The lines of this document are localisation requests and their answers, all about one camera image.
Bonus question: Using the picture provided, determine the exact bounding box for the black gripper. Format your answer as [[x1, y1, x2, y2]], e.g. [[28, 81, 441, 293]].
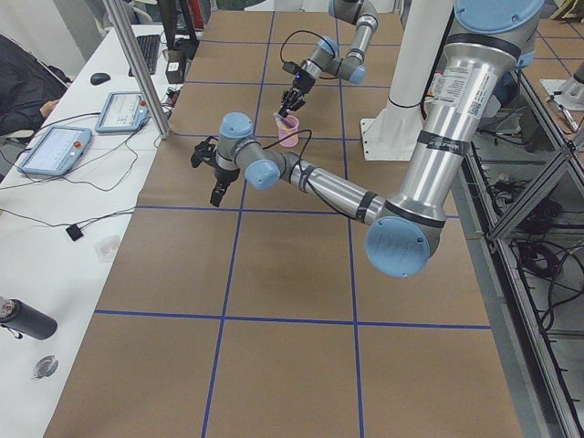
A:
[[191, 136, 240, 207], [277, 61, 316, 118]]

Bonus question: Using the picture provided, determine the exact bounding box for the purple highlighter pen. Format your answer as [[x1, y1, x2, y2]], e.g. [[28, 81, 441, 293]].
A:
[[274, 112, 295, 129]]

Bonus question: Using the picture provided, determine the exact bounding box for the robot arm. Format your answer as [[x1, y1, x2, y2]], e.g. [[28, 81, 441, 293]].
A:
[[277, 0, 378, 120], [191, 1, 542, 277]]

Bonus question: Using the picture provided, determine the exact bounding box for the pink translucent pen holder cup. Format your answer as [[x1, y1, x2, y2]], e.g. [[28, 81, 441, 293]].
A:
[[276, 115, 299, 148]]

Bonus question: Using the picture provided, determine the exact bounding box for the black cardboard box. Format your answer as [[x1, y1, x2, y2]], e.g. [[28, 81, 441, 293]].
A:
[[165, 50, 186, 85]]

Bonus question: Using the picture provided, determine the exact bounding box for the far teach pendant tablet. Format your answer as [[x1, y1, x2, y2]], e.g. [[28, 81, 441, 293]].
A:
[[95, 91, 150, 134]]

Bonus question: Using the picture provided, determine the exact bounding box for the teach pendant tablet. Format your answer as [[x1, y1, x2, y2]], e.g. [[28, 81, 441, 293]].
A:
[[16, 126, 93, 176], [95, 91, 150, 134]]

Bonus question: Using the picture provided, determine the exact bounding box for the black keyboard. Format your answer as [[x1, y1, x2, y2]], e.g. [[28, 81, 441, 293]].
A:
[[136, 34, 161, 75]]

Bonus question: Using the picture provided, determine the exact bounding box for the small black usb box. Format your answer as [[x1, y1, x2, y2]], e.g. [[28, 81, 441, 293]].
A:
[[66, 224, 84, 242]]

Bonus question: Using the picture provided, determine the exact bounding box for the near teach pendant tablet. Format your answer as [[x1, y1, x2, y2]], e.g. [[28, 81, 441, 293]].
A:
[[16, 126, 93, 176]]

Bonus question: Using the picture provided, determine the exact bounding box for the black computer mouse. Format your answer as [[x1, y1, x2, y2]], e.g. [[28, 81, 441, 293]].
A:
[[89, 72, 111, 86]]

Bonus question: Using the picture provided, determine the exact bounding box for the person in black jacket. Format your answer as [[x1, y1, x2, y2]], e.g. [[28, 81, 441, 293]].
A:
[[1, 36, 71, 136]]

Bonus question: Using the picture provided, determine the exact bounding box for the black water bottle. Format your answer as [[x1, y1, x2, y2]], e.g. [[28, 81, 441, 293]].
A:
[[1, 297, 57, 340]]

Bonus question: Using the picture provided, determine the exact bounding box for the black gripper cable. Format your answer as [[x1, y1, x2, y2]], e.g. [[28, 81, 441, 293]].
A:
[[278, 29, 326, 69]]

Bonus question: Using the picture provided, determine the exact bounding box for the aluminium frame post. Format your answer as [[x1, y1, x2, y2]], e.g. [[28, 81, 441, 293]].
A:
[[103, 0, 170, 140]]

